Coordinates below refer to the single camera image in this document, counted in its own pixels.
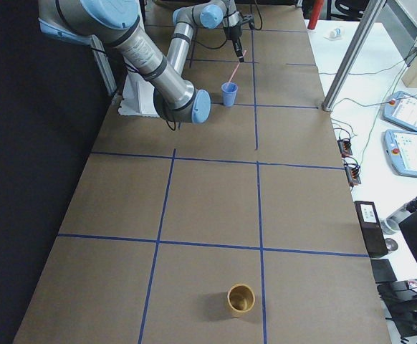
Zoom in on grey orange hub right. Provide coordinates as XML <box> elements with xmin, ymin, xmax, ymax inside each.
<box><xmin>344</xmin><ymin>163</ymin><xmax>361</xmax><ymax>187</ymax></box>

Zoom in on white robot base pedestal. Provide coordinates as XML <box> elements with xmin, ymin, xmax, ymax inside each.
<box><xmin>118</xmin><ymin>72</ymin><xmax>158</xmax><ymax>118</ymax></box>

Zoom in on grey orange hub left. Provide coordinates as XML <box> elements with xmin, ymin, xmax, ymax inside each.
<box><xmin>337</xmin><ymin>138</ymin><xmax>353</xmax><ymax>158</ymax></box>

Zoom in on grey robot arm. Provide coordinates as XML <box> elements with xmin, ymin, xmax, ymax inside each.
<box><xmin>166</xmin><ymin>1</ymin><xmax>244</xmax><ymax>74</ymax></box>
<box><xmin>38</xmin><ymin>1</ymin><xmax>211</xmax><ymax>123</ymax></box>

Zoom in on teach pendant lower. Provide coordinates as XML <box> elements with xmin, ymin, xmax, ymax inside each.
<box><xmin>383</xmin><ymin>130</ymin><xmax>417</xmax><ymax>178</ymax></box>

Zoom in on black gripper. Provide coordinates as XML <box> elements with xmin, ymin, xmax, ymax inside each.
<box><xmin>226</xmin><ymin>22</ymin><xmax>244</xmax><ymax>63</ymax></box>

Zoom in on aluminium frame post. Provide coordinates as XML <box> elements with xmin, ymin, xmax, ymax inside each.
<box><xmin>322</xmin><ymin>0</ymin><xmax>386</xmax><ymax>112</ymax></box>

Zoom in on pink chopstick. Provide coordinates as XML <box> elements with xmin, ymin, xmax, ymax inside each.
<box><xmin>228</xmin><ymin>49</ymin><xmax>247</xmax><ymax>83</ymax></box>

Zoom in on grey orange hub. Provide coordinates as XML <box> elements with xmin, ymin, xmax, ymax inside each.
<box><xmin>344</xmin><ymin>163</ymin><xmax>361</xmax><ymax>187</ymax></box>
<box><xmin>337</xmin><ymin>138</ymin><xmax>353</xmax><ymax>158</ymax></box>

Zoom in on red cylinder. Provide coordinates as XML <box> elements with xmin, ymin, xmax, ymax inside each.
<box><xmin>307</xmin><ymin>0</ymin><xmax>325</xmax><ymax>30</ymax></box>

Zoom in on teach pendant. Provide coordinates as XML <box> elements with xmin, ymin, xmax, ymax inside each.
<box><xmin>383</xmin><ymin>91</ymin><xmax>417</xmax><ymax>132</ymax></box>
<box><xmin>383</xmin><ymin>130</ymin><xmax>417</xmax><ymax>178</ymax></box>

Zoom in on gold cup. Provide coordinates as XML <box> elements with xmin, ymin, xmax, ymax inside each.
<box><xmin>226</xmin><ymin>283</ymin><xmax>256</xmax><ymax>318</ymax></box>

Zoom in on teach pendant upper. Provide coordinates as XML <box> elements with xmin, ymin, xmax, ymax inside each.
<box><xmin>383</xmin><ymin>91</ymin><xmax>417</xmax><ymax>132</ymax></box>

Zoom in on blue paper cup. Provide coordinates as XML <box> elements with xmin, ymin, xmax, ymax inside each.
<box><xmin>221</xmin><ymin>82</ymin><xmax>238</xmax><ymax>107</ymax></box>

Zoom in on black box white label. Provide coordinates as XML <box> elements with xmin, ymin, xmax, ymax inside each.
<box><xmin>354</xmin><ymin>201</ymin><xmax>388</xmax><ymax>258</ymax></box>

